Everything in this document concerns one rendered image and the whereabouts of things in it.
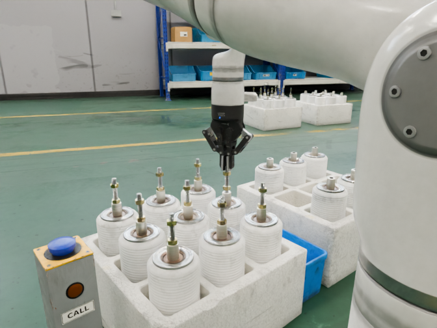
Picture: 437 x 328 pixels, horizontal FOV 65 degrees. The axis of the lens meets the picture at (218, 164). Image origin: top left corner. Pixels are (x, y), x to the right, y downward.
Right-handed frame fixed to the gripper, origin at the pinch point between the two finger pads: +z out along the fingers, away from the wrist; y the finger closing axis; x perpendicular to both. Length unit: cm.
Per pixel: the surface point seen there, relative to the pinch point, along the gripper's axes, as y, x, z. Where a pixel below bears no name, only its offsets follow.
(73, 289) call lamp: -4.1, -42.3, 9.2
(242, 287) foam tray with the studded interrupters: 13.5, -19.1, 18.1
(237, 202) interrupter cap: 2.6, 1.0, 10.4
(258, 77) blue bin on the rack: -169, 433, 5
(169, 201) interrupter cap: -12.9, -6.3, 10.5
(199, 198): -8.3, 0.5, 11.3
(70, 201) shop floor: -86, 19, 36
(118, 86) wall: -361, 331, 20
